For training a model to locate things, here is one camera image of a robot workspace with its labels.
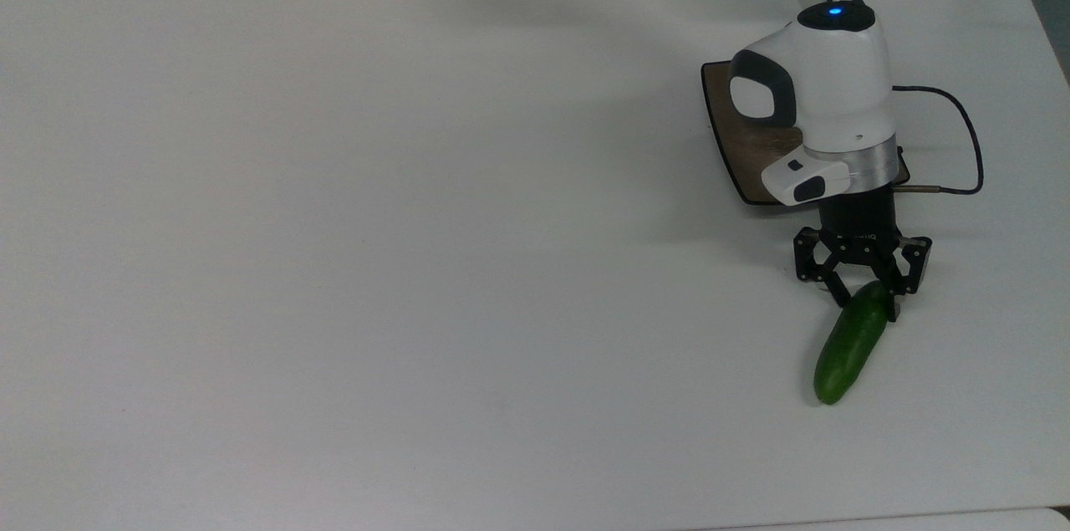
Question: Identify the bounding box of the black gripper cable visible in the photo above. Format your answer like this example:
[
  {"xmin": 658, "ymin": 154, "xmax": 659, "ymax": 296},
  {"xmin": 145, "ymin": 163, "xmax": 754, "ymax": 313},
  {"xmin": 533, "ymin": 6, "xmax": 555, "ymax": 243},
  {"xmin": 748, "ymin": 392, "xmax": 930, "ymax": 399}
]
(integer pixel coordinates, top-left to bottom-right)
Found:
[{"xmin": 794, "ymin": 0, "xmax": 985, "ymax": 197}]

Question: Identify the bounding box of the green cucumber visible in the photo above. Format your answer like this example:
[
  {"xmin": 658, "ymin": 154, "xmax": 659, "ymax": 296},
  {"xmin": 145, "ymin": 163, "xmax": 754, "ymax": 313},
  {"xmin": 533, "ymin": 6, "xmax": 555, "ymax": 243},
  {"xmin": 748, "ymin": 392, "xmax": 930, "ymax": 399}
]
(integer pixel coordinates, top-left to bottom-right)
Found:
[{"xmin": 813, "ymin": 280, "xmax": 891, "ymax": 406}]

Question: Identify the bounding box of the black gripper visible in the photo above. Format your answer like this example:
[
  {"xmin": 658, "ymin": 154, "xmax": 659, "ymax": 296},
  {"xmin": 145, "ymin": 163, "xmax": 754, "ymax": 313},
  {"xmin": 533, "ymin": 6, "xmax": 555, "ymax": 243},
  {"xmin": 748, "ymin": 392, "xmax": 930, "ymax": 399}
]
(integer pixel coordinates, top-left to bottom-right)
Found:
[{"xmin": 793, "ymin": 186, "xmax": 934, "ymax": 324}]

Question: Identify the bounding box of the brown square ceramic plate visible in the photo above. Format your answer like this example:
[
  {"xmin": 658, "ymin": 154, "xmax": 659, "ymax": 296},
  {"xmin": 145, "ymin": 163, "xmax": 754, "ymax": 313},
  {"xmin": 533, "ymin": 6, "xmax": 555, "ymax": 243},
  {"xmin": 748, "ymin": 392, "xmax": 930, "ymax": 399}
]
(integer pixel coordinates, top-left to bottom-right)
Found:
[{"xmin": 701, "ymin": 60, "xmax": 912, "ymax": 207}]

